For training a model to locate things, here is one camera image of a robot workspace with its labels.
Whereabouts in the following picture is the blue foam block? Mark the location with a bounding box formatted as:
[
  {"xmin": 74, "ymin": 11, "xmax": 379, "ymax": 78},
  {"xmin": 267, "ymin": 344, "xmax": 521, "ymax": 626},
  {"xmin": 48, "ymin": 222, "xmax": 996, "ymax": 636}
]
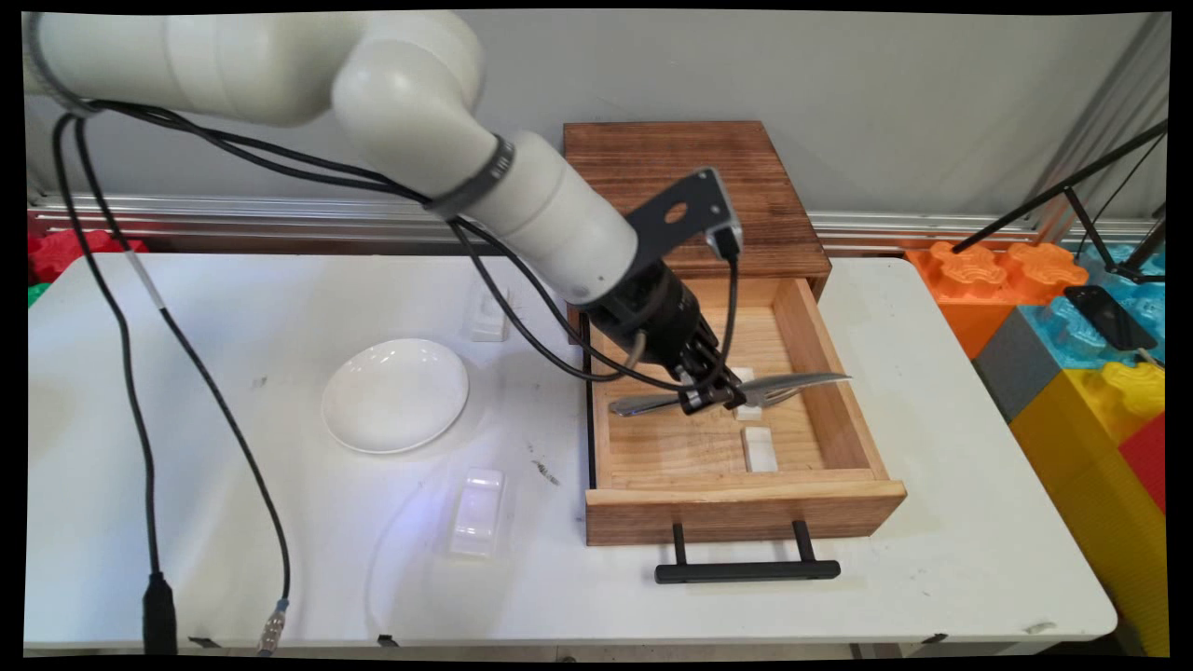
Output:
[{"xmin": 1016, "ymin": 244, "xmax": 1166, "ymax": 374}]

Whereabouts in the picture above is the light wooden drawer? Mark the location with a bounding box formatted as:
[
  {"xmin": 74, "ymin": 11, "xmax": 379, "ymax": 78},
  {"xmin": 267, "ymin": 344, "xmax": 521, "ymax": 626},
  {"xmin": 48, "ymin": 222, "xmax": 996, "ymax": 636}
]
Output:
[{"xmin": 583, "ymin": 275, "xmax": 909, "ymax": 548}]

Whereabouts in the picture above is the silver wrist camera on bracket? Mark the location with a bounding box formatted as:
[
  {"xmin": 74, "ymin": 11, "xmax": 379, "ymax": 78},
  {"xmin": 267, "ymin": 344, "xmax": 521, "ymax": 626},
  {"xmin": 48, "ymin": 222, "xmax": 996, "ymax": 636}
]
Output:
[{"xmin": 623, "ymin": 167, "xmax": 745, "ymax": 273}]

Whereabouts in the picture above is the silver table knife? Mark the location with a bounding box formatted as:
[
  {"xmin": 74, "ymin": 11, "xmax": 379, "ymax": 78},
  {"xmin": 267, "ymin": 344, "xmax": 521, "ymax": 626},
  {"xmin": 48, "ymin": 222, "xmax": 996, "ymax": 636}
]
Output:
[{"xmin": 736, "ymin": 371, "xmax": 853, "ymax": 398}]

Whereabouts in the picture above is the dark wooden drawer cabinet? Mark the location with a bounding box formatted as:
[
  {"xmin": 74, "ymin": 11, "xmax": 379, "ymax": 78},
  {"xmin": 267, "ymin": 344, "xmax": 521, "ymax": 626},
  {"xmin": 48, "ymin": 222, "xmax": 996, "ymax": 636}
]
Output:
[{"xmin": 563, "ymin": 121, "xmax": 833, "ymax": 346}]

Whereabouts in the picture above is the black drawer handle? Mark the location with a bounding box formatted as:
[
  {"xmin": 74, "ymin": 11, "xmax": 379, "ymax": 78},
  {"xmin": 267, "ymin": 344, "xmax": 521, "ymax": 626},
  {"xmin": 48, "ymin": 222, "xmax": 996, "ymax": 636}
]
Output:
[{"xmin": 654, "ymin": 520, "xmax": 843, "ymax": 585}]

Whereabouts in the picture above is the black cable strap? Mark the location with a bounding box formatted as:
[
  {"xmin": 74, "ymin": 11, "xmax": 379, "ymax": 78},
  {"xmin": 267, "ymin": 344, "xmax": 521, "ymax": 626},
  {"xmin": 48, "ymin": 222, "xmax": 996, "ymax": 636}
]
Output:
[{"xmin": 426, "ymin": 134, "xmax": 517, "ymax": 223}]

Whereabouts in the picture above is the white ceramic cutlery rest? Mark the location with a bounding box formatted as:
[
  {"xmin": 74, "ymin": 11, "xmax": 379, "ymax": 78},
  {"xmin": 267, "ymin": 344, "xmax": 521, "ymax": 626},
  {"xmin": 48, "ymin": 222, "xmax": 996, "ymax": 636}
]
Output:
[
  {"xmin": 733, "ymin": 367, "xmax": 764, "ymax": 421},
  {"xmin": 742, "ymin": 426, "xmax": 780, "ymax": 474},
  {"xmin": 449, "ymin": 467, "xmax": 506, "ymax": 559},
  {"xmin": 470, "ymin": 282, "xmax": 511, "ymax": 343}
]

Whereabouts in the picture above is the red foam block beside yellow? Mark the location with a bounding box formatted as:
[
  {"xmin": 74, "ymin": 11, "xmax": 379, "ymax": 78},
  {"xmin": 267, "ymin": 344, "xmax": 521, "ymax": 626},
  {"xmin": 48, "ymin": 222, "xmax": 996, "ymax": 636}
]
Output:
[{"xmin": 1118, "ymin": 415, "xmax": 1168, "ymax": 515}]

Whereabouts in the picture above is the black smartphone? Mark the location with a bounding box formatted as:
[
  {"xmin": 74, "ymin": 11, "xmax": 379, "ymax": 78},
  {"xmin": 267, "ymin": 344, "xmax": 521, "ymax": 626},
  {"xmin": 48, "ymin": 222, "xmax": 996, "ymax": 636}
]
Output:
[{"xmin": 1063, "ymin": 286, "xmax": 1159, "ymax": 353}]

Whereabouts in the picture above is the black tripod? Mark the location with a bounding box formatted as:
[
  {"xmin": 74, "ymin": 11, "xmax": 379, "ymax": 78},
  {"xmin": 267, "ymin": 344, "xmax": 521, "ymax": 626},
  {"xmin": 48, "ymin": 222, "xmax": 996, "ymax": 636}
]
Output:
[{"xmin": 951, "ymin": 121, "xmax": 1169, "ymax": 286}]

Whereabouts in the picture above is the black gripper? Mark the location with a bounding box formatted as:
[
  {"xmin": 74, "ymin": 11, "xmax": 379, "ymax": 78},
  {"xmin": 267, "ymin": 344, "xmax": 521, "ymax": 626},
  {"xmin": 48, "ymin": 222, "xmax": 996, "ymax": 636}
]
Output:
[{"xmin": 581, "ymin": 259, "xmax": 748, "ymax": 418}]

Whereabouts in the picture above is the grey foam block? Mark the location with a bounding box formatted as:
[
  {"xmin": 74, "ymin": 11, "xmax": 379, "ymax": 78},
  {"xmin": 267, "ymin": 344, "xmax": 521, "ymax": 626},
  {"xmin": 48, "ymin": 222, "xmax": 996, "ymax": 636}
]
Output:
[{"xmin": 972, "ymin": 308, "xmax": 1063, "ymax": 425}]

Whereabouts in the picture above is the silver fork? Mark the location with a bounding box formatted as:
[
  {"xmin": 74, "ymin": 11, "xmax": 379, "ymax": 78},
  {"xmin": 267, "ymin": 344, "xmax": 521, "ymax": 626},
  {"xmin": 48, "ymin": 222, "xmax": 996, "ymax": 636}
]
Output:
[{"xmin": 610, "ymin": 377, "xmax": 804, "ymax": 418}]

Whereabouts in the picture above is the aluminium rail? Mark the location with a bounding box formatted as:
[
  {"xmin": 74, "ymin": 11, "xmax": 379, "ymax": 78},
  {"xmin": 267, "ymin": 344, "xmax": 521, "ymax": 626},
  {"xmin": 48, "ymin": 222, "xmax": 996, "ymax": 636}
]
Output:
[{"xmin": 28, "ymin": 192, "xmax": 1161, "ymax": 258}]

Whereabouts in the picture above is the orange foam block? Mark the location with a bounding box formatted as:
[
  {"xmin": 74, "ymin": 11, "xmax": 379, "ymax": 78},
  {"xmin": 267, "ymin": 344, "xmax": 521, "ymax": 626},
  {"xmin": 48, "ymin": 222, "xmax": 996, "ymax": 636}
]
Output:
[{"xmin": 904, "ymin": 242, "xmax": 1089, "ymax": 360}]

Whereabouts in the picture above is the white ceramic plate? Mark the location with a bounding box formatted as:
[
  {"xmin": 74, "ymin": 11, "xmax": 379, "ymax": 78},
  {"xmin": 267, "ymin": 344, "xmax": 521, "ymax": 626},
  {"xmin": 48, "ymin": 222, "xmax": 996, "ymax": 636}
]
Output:
[{"xmin": 322, "ymin": 337, "xmax": 470, "ymax": 455}]

